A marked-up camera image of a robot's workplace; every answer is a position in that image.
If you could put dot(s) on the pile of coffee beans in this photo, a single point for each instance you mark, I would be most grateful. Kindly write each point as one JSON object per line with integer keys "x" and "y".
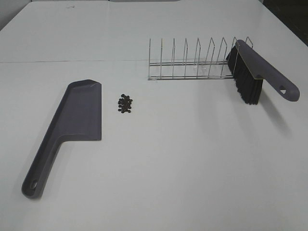
{"x": 124, "y": 104}

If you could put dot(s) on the grey plastic dustpan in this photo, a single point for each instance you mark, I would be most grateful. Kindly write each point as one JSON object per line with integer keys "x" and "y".
{"x": 77, "y": 118}

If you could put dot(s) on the grey hand brush black bristles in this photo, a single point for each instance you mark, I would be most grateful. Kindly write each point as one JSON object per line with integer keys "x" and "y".
{"x": 249, "y": 70}

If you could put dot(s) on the chrome wire dish rack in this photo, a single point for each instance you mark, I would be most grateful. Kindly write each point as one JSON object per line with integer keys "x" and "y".
{"x": 197, "y": 62}

